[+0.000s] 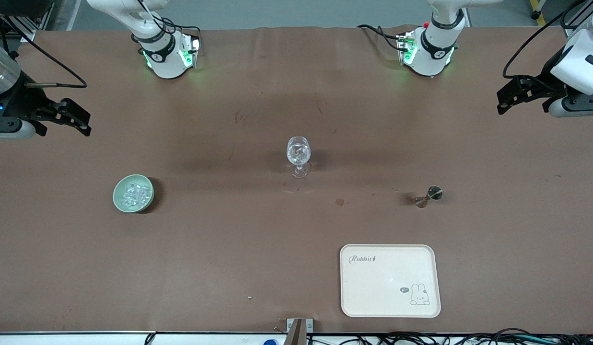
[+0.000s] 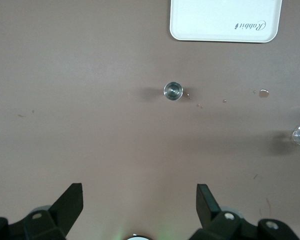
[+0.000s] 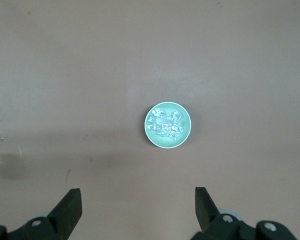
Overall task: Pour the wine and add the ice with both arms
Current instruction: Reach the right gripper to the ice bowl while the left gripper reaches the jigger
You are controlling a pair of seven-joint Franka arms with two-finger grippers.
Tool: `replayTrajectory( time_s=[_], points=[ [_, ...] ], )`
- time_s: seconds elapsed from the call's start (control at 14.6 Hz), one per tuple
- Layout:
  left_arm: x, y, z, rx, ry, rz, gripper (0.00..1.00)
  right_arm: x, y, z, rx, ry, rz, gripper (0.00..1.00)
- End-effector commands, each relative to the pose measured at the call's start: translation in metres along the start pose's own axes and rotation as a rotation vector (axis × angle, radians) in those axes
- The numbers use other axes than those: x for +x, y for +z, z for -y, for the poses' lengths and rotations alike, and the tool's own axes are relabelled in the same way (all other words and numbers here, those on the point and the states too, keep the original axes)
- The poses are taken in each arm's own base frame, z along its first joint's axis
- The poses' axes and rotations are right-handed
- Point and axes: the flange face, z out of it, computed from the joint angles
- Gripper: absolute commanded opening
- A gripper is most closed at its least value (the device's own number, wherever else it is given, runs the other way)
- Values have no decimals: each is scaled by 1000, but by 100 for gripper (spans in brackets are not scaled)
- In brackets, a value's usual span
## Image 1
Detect pale green ceramic bowl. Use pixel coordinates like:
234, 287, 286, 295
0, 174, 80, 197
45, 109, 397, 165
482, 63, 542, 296
113, 174, 155, 213

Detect pile of clear ice cubes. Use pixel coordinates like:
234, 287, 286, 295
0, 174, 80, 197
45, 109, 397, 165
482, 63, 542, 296
122, 183, 151, 206

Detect black right arm base cable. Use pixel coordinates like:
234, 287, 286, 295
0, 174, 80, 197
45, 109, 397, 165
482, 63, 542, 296
136, 0, 201, 46

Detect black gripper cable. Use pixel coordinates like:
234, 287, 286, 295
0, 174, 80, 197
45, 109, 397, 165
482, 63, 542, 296
4, 17, 89, 90
502, 0, 593, 80

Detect cream rabbit print tray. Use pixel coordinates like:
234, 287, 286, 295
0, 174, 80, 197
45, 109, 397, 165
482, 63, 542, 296
340, 244, 442, 318

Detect tangled black cables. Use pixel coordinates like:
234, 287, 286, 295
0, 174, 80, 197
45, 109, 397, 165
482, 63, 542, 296
306, 328, 593, 345

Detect silver metal jigger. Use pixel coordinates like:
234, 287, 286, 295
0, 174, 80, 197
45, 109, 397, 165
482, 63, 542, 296
415, 186, 444, 209

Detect clear stemmed wine glass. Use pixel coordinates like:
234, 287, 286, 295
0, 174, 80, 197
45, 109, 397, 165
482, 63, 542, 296
286, 136, 312, 178

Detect dark monitor box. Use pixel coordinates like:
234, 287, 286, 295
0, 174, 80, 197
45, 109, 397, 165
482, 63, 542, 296
0, 0, 55, 18

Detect black left arm base cable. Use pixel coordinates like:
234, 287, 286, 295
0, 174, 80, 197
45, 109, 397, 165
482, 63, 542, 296
357, 24, 407, 52

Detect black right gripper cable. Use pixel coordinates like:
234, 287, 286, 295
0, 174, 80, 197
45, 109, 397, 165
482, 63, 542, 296
4, 17, 89, 90

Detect black arm base cable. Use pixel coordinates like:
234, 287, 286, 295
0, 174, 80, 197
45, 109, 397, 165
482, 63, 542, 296
357, 24, 407, 52
136, 0, 201, 46

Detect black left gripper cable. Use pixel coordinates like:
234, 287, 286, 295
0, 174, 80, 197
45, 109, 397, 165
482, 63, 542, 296
502, 0, 593, 80

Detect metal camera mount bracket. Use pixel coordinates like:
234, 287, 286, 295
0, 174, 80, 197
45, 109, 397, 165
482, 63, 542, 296
286, 318, 314, 345

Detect brown table mat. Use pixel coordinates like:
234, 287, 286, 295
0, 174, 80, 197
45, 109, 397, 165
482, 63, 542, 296
0, 26, 593, 334

